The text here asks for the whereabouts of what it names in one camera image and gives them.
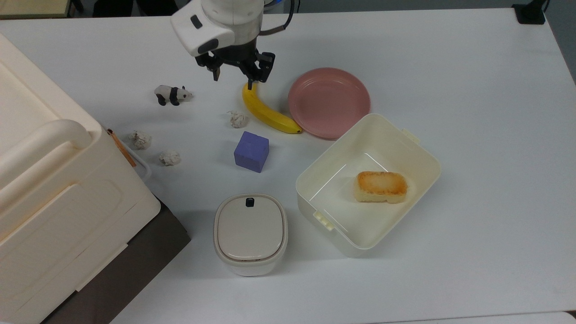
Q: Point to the small beige lidded trash can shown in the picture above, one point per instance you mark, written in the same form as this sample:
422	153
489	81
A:
250	231

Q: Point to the crumpled white paper ball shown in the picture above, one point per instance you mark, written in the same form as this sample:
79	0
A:
140	140
169	158
237	119

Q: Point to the black clamp mount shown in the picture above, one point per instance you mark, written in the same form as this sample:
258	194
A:
530	13

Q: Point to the purple foam cube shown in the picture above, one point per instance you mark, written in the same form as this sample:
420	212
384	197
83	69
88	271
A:
251	150

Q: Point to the light wooden desk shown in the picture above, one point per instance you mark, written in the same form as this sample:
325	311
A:
31	6

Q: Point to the pink plastic plate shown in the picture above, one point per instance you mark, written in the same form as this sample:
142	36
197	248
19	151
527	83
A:
328	101

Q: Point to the cream open plastic bin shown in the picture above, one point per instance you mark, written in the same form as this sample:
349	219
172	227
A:
342	211

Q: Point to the toasted bread piece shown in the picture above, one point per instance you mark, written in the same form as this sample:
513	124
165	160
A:
381	186

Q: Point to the toy panda figure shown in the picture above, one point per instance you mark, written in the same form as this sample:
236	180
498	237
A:
168	94

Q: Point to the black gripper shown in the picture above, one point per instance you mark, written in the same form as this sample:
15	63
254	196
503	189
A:
243	58

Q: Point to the yellow toy banana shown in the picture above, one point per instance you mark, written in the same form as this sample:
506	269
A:
265	112

